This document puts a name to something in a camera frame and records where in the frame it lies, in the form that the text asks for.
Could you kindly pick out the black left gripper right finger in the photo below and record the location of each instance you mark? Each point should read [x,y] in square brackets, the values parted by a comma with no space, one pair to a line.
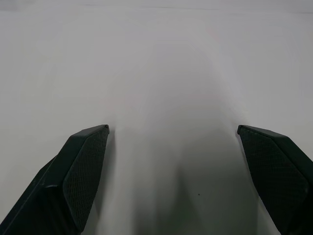
[274,171]

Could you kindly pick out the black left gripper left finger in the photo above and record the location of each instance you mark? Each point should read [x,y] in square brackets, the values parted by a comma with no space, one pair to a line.
[66,181]

